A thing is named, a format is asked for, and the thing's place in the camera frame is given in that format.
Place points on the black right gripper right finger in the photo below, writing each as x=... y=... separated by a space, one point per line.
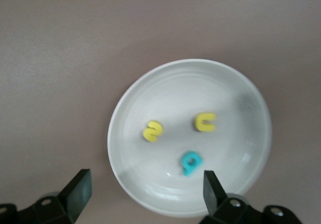
x=213 y=194

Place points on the beige round plate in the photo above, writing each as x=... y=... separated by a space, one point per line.
x=175 y=96

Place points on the yellow foam letter u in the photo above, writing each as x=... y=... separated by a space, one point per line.
x=198 y=122

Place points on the teal foam letter b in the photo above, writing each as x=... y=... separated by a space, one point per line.
x=185 y=163

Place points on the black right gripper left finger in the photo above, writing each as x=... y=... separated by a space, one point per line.
x=80 y=191

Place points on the yellow foam letter s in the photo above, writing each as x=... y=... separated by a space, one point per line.
x=152 y=131

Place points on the brown table mat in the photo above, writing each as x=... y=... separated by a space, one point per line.
x=62 y=58

